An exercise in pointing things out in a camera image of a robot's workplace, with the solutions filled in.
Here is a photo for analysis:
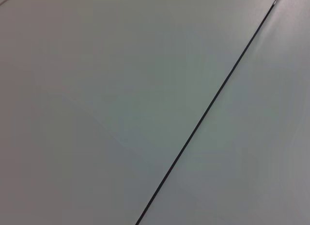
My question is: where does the thin black cable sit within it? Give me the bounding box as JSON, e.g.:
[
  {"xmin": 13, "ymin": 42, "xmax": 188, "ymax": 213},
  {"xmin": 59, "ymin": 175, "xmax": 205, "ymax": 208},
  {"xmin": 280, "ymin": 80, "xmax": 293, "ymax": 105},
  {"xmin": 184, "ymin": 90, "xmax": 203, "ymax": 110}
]
[{"xmin": 134, "ymin": 0, "xmax": 283, "ymax": 225}]

